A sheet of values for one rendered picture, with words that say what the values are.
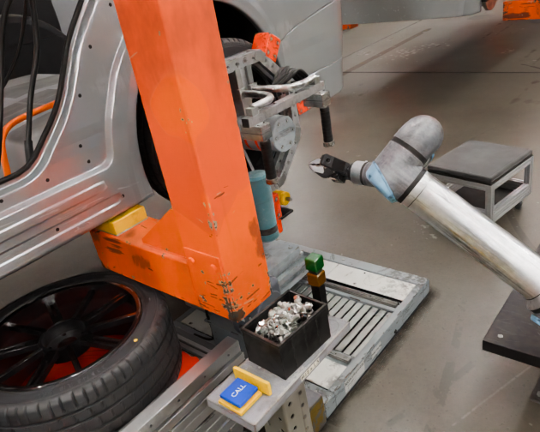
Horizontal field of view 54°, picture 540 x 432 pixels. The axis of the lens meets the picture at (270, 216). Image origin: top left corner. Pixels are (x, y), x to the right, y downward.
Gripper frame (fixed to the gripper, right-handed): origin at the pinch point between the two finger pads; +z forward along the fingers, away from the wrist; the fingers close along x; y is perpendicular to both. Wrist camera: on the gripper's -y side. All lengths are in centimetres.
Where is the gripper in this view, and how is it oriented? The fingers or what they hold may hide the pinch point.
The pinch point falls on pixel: (310, 165)
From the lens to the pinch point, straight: 215.0
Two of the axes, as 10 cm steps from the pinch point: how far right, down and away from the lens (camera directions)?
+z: -7.6, -1.6, 6.3
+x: 3.3, -9.3, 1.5
